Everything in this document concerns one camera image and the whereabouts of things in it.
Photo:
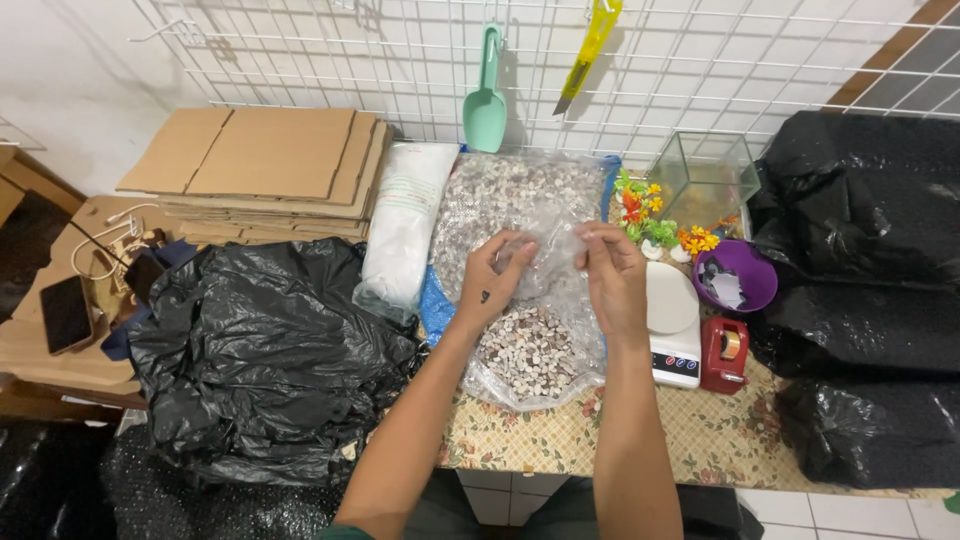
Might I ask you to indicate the person's right hand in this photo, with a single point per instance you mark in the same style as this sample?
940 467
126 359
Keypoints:
619 289

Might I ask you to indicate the person's left hand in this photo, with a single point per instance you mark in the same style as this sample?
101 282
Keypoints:
487 285

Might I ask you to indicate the clear plastic bag of pebbles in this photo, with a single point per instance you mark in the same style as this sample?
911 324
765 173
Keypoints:
529 360

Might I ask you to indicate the white digital kitchen scale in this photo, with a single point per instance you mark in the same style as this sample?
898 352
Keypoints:
670 300

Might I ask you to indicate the green plastic plant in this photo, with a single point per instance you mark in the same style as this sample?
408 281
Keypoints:
660 232

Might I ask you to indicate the plastic plant red yellow flowers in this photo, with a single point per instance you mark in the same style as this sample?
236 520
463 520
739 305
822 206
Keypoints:
634 202

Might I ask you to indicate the plastic plant yellow orange flowers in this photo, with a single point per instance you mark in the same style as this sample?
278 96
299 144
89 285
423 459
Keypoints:
697 240

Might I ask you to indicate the white filter floss bag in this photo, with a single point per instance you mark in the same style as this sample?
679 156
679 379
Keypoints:
405 225

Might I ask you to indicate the paper scraps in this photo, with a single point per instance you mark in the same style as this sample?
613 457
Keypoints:
724 285

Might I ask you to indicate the red tape dispenser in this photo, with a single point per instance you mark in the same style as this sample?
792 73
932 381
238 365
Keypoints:
721 367

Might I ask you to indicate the purple plastic bowl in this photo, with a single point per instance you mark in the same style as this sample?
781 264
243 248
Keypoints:
756 285

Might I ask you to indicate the small glass aquarium tank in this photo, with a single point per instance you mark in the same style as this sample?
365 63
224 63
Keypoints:
705 180

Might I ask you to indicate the floral tablecloth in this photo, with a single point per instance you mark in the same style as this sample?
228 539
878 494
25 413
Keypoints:
675 439

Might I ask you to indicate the teal plastic scoop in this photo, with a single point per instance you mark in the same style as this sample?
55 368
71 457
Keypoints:
484 120

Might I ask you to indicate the person's dark trousers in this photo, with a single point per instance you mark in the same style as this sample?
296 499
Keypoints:
570 517

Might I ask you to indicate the large crumpled black plastic bag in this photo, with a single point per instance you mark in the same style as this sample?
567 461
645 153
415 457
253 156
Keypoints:
262 352

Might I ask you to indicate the yellow utility knife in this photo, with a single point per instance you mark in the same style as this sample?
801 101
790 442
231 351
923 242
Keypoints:
592 45

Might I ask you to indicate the filled black plastic bag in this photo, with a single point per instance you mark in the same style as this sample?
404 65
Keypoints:
870 431
855 195
862 330

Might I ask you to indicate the stack of flat cardboard boxes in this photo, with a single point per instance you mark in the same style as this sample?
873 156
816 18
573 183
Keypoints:
270 154

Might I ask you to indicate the dark blue cloth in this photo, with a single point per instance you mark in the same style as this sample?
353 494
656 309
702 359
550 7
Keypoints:
120 337

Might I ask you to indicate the bubble wrap roll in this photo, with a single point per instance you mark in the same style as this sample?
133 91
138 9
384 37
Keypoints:
187 510

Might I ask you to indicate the black smartphone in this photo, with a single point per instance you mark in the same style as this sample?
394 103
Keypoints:
66 315

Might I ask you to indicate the brown cardboard sheet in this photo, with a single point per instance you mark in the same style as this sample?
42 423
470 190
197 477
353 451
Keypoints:
45 367

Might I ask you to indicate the brown wooden furniture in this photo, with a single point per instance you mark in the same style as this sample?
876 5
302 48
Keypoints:
34 180

